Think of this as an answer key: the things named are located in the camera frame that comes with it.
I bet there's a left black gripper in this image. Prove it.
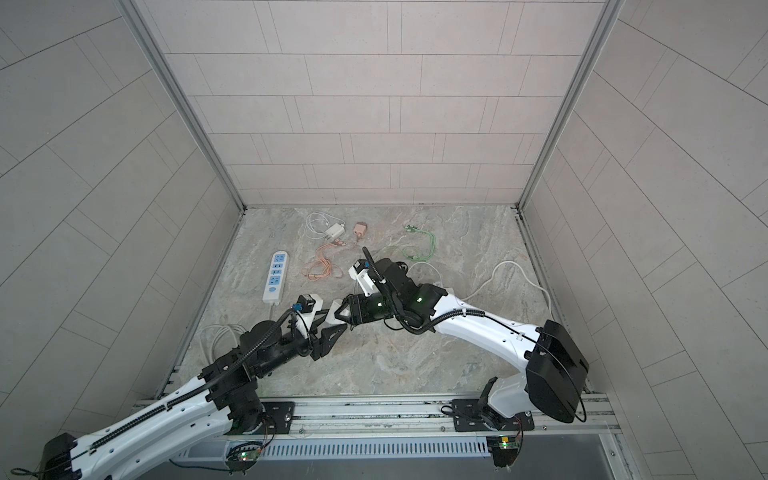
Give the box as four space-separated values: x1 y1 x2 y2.
255 311 348 379

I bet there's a pink charging cable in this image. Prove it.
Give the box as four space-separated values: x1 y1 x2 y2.
302 241 347 283

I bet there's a white blue socket power strip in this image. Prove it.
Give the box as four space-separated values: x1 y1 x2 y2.
262 251 289 305

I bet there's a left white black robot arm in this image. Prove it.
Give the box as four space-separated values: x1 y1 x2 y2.
12 296 359 479

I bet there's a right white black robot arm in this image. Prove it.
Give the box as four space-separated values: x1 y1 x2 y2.
334 250 589 430

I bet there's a pink charger adapter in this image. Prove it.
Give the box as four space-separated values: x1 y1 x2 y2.
353 222 368 239

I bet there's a left green circuit board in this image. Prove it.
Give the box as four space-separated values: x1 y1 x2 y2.
225 441 263 474

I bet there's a green circuit board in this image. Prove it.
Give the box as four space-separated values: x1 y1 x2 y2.
225 441 263 474
486 436 522 468

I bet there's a right green circuit board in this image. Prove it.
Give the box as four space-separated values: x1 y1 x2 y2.
486 436 522 468

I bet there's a green charging cable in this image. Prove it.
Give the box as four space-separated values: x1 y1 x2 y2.
400 223 438 264

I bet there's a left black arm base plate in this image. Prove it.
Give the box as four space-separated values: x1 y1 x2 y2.
234 401 296 437

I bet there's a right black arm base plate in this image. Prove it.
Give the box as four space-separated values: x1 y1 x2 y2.
440 399 535 432

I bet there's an aluminium mounting rail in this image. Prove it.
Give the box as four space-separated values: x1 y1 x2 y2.
131 392 622 445

